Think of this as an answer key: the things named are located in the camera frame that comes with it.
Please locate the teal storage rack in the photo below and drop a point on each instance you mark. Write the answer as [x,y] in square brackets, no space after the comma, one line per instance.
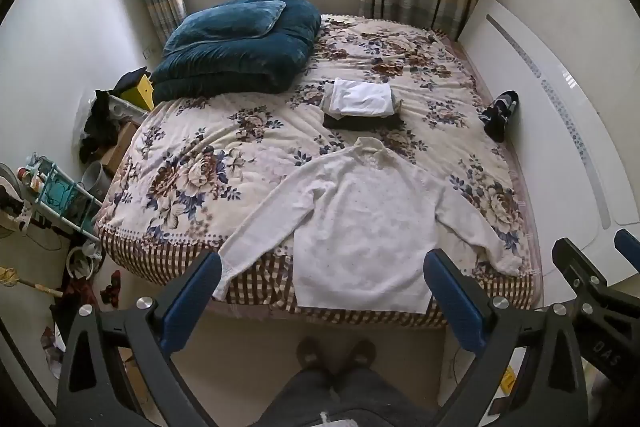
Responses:
[60,194]

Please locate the wooden broom stick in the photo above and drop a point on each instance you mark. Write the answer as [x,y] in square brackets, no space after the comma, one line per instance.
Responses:
[35,286]

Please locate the white knit sweater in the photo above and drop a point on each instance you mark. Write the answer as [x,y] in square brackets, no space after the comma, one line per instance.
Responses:
[365,232]

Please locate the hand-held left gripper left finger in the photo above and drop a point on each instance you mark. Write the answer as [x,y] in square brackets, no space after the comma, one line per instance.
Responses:
[192,302]

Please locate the cardboard box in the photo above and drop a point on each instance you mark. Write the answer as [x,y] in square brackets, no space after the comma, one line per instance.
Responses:
[120,147]

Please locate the yellow packet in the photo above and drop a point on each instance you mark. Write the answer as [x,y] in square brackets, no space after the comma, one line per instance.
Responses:
[508,380]

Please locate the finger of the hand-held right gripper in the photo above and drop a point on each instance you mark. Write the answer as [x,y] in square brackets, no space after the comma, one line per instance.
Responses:
[582,287]
[629,248]

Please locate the folded dark garment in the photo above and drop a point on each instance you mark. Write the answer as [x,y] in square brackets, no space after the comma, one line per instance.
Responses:
[360,122]

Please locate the red cloth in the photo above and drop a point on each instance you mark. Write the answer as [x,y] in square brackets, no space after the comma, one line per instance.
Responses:
[111,289]

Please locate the floral bed blanket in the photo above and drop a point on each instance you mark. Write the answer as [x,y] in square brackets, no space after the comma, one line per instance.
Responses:
[225,147]

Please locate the grey bucket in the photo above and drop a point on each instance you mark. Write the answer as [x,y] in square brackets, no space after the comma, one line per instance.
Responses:
[95,182]

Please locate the dark striped socks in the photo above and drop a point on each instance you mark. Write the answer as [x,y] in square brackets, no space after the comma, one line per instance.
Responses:
[499,114]

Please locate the folded white garment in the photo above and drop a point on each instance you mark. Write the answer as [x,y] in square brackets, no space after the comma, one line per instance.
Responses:
[357,97]

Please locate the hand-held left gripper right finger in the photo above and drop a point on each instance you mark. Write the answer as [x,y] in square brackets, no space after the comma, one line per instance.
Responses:
[452,302]

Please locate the dark teal pillow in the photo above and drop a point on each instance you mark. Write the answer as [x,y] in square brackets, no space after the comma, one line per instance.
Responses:
[225,24]

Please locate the white wall socket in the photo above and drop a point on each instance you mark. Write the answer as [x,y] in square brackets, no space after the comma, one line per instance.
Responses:
[149,53]

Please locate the yellow box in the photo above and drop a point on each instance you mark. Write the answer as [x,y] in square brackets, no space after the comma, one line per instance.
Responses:
[140,94]

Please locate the white bed headboard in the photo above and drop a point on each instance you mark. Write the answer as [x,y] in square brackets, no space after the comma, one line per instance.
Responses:
[550,132]

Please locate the brown slipper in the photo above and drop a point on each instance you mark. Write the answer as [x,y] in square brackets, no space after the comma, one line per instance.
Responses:
[361,352]
[311,353]

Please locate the black clothes pile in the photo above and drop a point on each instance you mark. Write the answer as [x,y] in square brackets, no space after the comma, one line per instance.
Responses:
[100,122]

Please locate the folded dark teal quilt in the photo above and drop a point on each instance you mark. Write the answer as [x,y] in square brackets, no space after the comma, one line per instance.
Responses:
[235,67]

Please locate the person's grey pants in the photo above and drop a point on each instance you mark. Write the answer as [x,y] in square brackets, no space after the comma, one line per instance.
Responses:
[350,394]

